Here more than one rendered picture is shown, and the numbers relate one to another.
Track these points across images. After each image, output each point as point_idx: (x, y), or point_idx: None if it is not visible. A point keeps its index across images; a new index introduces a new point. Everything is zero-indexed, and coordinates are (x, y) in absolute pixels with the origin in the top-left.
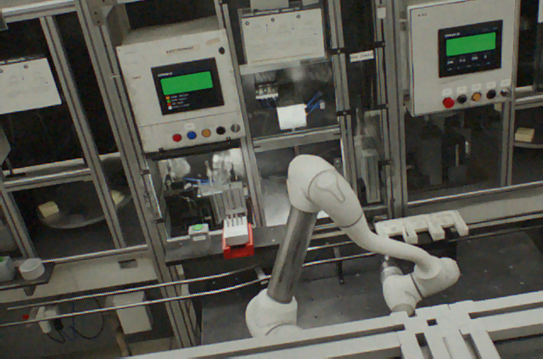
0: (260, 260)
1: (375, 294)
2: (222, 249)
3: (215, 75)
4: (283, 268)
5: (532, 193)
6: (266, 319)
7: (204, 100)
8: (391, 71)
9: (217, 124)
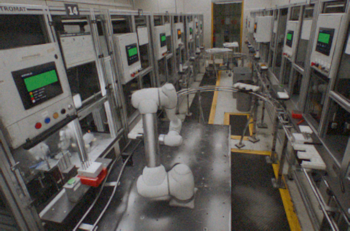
0: None
1: None
2: (95, 181)
3: (57, 72)
4: (156, 146)
5: None
6: (162, 176)
7: (54, 90)
8: (116, 65)
9: (60, 107)
